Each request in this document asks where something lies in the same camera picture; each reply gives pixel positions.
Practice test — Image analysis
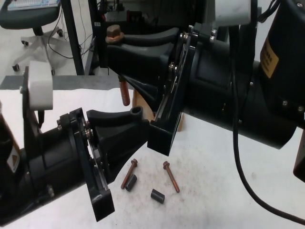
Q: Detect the black cable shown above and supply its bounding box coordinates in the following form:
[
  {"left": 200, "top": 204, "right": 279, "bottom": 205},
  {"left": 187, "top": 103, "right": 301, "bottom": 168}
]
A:
[{"left": 231, "top": 23, "right": 305, "bottom": 228}]

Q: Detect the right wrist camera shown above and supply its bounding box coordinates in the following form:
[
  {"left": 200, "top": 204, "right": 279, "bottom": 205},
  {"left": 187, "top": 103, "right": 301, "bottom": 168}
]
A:
[{"left": 213, "top": 0, "right": 258, "bottom": 27}]

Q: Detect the dark metal sleeve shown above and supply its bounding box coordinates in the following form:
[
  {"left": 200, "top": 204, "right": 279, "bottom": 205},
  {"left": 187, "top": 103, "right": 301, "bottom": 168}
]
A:
[
  {"left": 130, "top": 106, "right": 144, "bottom": 120},
  {"left": 150, "top": 188, "right": 166, "bottom": 205},
  {"left": 125, "top": 174, "right": 139, "bottom": 192}
]

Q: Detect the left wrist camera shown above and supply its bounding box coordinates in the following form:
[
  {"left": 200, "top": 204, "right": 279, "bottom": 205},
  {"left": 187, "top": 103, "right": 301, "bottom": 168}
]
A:
[{"left": 21, "top": 61, "right": 54, "bottom": 112}]

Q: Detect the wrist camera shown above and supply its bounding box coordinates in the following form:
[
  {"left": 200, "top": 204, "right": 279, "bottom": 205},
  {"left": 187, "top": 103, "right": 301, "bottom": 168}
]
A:
[
  {"left": 21, "top": 61, "right": 54, "bottom": 112},
  {"left": 213, "top": 0, "right": 258, "bottom": 27}
]

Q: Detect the black office chair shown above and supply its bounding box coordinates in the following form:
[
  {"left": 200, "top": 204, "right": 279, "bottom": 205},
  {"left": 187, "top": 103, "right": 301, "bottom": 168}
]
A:
[{"left": 0, "top": 0, "right": 64, "bottom": 72}]

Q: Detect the white keyboard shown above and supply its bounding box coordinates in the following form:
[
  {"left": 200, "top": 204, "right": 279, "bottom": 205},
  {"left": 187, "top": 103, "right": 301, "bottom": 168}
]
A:
[{"left": 6, "top": 0, "right": 61, "bottom": 11}]

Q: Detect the copper flange bolt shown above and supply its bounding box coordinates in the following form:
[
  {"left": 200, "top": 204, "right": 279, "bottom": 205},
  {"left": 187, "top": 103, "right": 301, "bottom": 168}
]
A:
[
  {"left": 105, "top": 24, "right": 131, "bottom": 106},
  {"left": 120, "top": 158, "right": 139, "bottom": 190},
  {"left": 162, "top": 161, "right": 181, "bottom": 194}
]

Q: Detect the cardboard box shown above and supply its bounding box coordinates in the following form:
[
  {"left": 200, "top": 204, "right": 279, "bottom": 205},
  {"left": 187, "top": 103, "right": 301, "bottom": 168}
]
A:
[{"left": 132, "top": 87, "right": 184, "bottom": 132}]

